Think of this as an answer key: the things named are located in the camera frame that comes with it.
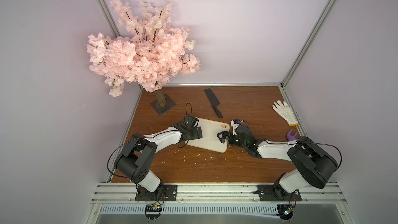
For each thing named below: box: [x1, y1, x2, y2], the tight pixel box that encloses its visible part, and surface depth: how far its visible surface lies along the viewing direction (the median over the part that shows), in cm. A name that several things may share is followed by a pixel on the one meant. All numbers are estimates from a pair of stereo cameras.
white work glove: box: [272, 100, 300, 127], surface depth 106 cm
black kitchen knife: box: [204, 88, 223, 119], surface depth 114 cm
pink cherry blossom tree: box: [87, 0, 201, 107], surface depth 71 cm
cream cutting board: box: [185, 117, 231, 153], surface depth 97 cm
